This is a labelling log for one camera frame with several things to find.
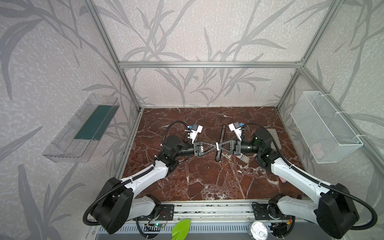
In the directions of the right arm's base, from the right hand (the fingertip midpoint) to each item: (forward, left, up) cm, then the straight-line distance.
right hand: (219, 143), depth 68 cm
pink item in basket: (-1, -49, -8) cm, 50 cm away
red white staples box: (+5, -18, -27) cm, 33 cm away
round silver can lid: (-31, -17, -21) cm, 41 cm away
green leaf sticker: (-31, +18, -27) cm, 45 cm away
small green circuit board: (-29, +30, -27) cm, 49 cm away
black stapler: (+5, -2, -26) cm, 27 cm away
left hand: (-2, +2, +1) cm, 3 cm away
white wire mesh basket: (-1, -46, +6) cm, 47 cm away
